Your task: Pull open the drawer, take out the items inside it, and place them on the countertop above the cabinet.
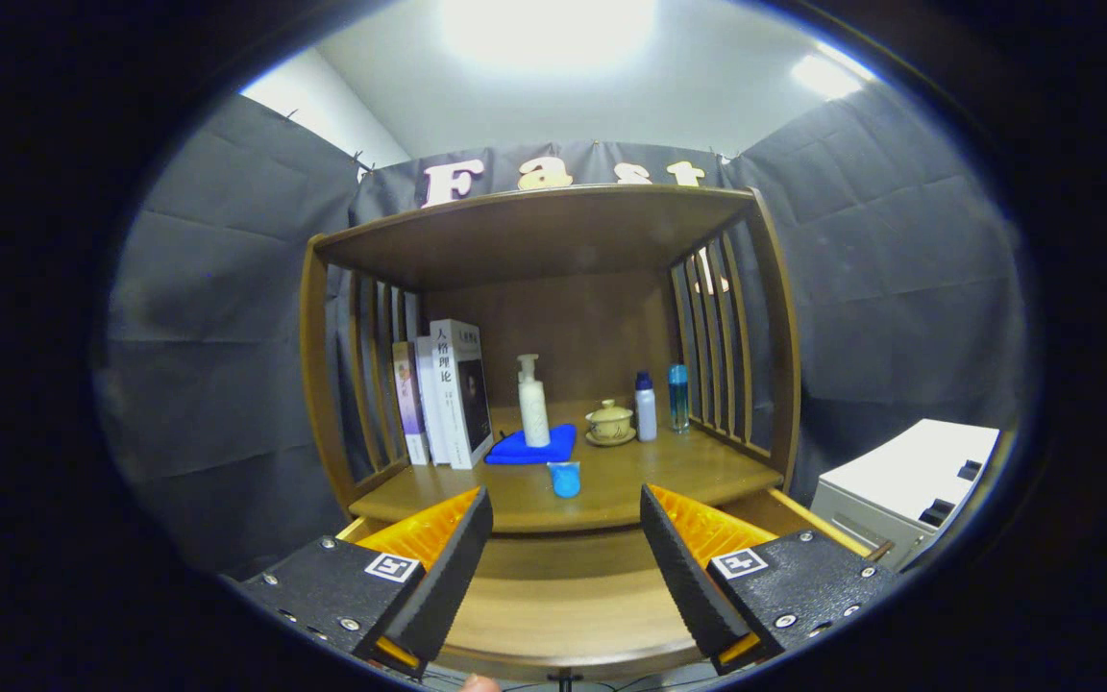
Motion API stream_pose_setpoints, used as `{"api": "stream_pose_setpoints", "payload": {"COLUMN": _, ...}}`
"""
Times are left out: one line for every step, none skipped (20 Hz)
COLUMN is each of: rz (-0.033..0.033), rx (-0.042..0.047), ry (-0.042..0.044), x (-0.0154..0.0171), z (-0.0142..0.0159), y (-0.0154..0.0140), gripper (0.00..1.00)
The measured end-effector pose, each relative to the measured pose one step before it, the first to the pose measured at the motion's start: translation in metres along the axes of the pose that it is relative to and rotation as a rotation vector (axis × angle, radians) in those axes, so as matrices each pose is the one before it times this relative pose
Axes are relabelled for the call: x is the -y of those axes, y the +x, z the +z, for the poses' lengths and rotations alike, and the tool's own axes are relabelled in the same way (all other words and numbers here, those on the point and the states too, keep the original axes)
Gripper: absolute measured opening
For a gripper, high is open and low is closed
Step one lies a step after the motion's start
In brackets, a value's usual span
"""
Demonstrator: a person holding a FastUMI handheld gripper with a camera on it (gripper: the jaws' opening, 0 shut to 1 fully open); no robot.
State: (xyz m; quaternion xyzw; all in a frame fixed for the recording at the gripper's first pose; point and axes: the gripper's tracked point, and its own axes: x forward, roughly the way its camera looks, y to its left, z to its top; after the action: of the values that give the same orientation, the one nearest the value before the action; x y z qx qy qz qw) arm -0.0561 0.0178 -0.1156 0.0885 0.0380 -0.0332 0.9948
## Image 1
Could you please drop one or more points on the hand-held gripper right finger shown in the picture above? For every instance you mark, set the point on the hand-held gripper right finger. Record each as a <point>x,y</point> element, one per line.
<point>683,577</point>

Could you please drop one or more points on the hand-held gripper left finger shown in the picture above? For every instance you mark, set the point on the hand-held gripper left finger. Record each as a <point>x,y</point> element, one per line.
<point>448,577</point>

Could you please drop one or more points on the blue and white cosmetic tube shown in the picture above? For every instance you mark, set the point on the blue and white cosmetic tube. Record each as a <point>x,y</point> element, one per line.
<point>564,481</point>

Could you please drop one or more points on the black round drawer knob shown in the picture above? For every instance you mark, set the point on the black round drawer knob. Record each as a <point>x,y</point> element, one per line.
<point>565,680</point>

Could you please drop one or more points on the wooden countertop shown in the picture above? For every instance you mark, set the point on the wooden countertop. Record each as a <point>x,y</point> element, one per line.
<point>611,481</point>

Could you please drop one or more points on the wooden cabinet with slatted shelf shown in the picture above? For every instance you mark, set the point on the wooden cabinet with slatted shelf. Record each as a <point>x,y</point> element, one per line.
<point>534,231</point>

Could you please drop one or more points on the blue folded cloth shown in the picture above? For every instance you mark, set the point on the blue folded cloth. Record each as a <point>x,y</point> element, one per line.
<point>515,450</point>

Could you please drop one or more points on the thin white book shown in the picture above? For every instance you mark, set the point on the thin white book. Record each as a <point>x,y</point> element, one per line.
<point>430,413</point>

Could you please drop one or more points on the white bottle with blue cap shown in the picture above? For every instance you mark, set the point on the white bottle with blue cap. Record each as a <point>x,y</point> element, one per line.
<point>646,413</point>

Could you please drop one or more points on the yellow lidded teacup with saucer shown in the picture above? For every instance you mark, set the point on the yellow lidded teacup with saucer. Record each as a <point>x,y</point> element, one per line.
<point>610,423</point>

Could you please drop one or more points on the clear blue bottle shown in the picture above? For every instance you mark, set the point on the clear blue bottle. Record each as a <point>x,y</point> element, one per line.
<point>677,404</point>

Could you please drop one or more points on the purple book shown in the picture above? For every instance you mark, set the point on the purple book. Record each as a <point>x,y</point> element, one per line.
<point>407,404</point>

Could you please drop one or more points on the thick white book dark cover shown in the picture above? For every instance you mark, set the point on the thick white book dark cover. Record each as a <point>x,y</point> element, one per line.
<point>462,394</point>

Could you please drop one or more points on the white pump bottle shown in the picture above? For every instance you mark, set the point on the white pump bottle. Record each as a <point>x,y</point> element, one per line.
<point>534,413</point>

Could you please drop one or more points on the white storage unit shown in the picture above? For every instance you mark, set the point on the white storage unit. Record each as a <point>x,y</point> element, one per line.
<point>899,471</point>

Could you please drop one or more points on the small ceiling light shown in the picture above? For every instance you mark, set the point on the small ceiling light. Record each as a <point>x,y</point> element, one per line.
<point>827,77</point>

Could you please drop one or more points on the large ceiling light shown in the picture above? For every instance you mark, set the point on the large ceiling light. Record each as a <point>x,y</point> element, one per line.
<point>549,29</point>

